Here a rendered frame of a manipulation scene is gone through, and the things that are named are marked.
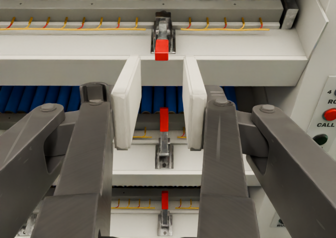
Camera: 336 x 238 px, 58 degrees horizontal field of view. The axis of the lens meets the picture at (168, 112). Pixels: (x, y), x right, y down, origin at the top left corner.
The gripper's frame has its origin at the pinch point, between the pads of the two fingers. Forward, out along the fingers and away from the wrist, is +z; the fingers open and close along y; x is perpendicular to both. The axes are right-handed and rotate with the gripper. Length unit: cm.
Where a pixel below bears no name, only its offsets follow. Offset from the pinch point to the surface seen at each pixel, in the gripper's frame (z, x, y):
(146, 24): 20.5, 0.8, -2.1
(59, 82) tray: 18.3, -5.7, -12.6
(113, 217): 29.6, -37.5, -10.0
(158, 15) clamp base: 18.6, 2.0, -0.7
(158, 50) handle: 10.8, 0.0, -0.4
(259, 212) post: 23.6, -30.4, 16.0
